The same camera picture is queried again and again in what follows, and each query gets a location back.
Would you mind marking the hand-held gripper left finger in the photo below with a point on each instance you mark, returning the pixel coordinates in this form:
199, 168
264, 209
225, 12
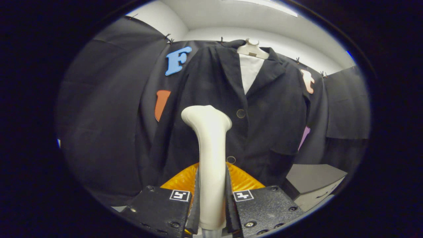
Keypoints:
158, 206

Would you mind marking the black blazer jacket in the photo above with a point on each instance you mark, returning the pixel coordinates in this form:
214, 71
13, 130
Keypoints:
271, 125

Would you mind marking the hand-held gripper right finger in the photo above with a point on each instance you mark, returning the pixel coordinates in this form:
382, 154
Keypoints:
264, 208

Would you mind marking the grey drawer cabinet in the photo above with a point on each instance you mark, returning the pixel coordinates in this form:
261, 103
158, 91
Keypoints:
314, 177

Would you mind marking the white garment steamer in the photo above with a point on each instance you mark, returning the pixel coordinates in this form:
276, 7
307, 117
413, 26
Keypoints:
211, 148

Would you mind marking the white clothes hanger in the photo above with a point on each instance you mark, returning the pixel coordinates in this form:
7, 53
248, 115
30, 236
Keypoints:
251, 49

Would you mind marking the black backdrop cloth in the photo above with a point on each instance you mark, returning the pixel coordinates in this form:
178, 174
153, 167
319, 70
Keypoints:
99, 115

